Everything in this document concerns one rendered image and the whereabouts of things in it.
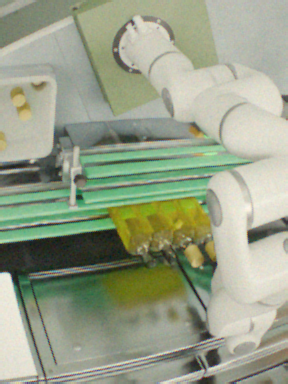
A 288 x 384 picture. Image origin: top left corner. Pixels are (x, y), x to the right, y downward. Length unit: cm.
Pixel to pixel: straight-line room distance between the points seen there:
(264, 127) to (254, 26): 73
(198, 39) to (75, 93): 34
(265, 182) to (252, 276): 13
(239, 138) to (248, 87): 13
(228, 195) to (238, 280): 12
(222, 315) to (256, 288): 20
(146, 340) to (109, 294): 16
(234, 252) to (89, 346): 54
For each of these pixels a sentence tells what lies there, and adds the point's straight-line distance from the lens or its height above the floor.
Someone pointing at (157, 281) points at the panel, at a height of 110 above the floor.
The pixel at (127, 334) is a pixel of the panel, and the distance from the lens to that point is 108.
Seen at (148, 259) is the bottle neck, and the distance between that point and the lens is 105.
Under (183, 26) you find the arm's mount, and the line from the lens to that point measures 111.
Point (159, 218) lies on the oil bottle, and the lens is 114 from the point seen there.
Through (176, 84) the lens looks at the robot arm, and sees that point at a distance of 82.
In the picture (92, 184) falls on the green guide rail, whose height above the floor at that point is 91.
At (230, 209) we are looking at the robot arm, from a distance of 58.
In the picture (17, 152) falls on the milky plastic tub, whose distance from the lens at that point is 115.
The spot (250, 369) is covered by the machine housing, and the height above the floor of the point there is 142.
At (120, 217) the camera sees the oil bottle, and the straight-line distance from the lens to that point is 113.
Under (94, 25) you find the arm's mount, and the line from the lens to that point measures 103.
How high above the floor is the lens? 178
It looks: 45 degrees down
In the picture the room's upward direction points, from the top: 149 degrees clockwise
